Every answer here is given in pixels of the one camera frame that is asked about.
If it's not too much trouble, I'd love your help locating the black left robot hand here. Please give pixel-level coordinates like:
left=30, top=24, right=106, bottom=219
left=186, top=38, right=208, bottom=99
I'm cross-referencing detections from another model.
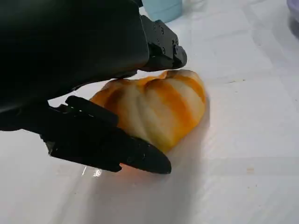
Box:
left=0, top=0, right=188, bottom=175

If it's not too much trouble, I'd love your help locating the orange and white bread roll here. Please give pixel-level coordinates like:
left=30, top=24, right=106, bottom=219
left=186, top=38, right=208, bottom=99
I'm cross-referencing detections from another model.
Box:
left=90, top=69, right=206, bottom=154

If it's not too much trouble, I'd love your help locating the pale green mug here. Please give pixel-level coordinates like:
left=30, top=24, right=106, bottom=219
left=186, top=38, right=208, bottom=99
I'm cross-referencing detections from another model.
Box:
left=144, top=0, right=183, bottom=23

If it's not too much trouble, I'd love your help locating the lilac plate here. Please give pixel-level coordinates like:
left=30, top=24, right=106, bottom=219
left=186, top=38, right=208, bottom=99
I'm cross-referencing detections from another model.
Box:
left=286, top=0, right=299, bottom=40

